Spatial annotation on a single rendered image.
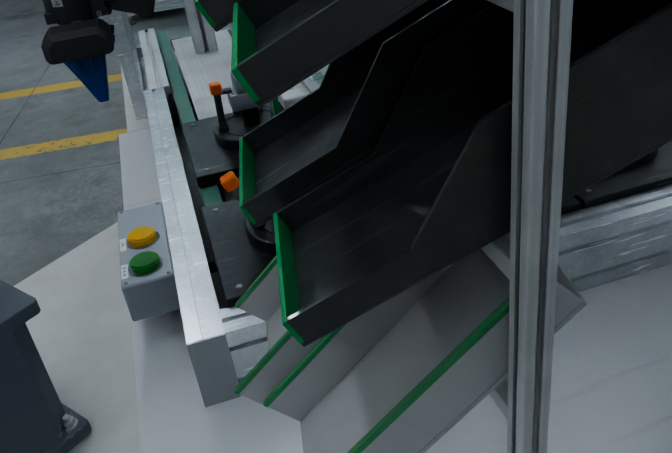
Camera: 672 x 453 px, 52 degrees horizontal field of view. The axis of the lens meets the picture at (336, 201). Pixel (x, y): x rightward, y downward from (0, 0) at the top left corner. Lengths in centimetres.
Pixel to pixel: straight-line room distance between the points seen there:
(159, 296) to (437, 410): 55
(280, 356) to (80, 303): 55
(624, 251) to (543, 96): 68
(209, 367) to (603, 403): 45
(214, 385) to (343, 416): 29
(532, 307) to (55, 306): 86
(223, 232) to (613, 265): 54
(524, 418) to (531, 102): 21
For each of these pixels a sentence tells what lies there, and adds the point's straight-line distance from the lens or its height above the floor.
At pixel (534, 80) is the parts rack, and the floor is 135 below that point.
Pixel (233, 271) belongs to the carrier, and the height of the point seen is 97.
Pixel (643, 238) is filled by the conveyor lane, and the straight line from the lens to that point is 101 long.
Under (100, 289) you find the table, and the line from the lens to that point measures 114.
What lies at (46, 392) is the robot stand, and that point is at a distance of 87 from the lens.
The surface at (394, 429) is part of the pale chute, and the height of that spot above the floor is 110.
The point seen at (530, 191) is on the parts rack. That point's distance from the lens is 36.
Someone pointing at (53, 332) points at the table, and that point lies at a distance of 109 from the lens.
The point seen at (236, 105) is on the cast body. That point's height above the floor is 104.
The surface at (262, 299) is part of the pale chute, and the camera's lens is 75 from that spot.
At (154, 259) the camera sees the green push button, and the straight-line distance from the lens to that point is 96.
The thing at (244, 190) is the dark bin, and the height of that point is 121.
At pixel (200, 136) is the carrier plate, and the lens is 129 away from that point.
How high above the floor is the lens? 148
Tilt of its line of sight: 30 degrees down
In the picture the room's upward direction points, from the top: 8 degrees counter-clockwise
